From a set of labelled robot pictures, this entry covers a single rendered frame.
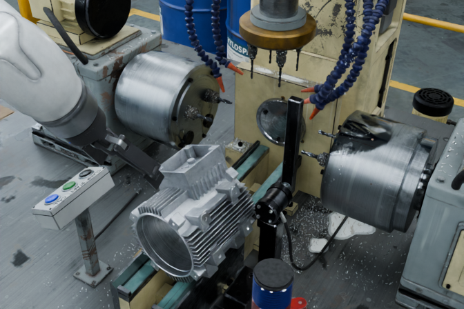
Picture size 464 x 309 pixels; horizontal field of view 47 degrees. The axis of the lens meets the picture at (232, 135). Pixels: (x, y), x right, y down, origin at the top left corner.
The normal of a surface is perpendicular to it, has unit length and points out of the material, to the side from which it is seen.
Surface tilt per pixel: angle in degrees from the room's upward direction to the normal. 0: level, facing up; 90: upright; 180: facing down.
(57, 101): 105
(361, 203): 92
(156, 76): 32
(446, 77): 0
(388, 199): 77
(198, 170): 67
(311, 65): 90
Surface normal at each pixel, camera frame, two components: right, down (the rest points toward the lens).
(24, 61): 0.65, 0.37
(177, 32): -0.57, 0.47
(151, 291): 0.85, 0.30
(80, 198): 0.80, -0.02
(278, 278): 0.01, -0.82
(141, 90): -0.40, -0.15
